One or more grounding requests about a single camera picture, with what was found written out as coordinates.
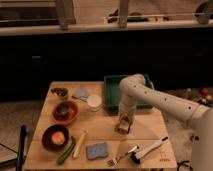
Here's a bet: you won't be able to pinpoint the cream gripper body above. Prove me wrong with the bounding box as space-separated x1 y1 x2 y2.
119 112 133 126

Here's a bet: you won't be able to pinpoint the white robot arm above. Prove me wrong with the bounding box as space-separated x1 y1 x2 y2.
116 74 213 171

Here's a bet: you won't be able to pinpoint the green plastic tray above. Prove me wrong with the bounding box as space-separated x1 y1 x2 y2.
104 74 154 110

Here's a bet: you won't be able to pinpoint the white plastic cup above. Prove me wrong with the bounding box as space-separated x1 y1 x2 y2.
87 95 102 111

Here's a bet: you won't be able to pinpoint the yellow toy vegetable stick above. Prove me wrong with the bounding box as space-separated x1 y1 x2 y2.
73 132 86 159

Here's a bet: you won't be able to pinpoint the blue sponge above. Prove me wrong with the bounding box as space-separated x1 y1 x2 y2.
86 143 108 160

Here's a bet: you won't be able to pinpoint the blue cloth piece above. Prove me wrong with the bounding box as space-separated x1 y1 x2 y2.
72 86 89 101

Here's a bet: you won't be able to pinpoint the orange bowl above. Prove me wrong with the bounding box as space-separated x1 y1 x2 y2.
52 100 78 126

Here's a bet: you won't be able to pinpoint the dark toy grapes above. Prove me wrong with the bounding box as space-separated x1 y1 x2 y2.
51 88 68 99

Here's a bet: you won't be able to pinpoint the green toy cucumber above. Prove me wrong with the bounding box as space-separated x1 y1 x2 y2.
57 136 76 165

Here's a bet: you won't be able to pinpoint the orange toy food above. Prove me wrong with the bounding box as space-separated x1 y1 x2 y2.
52 131 65 145

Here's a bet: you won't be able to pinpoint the dark red bowl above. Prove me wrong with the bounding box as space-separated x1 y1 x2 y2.
42 124 69 151

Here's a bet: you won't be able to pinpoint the black stand pole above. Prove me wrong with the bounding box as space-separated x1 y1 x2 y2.
16 125 27 171

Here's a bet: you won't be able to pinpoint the wooden railing shelf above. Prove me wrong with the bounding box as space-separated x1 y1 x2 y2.
0 0 213 36

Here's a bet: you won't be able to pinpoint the white handled black brush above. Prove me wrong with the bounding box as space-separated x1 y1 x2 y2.
131 137 168 164

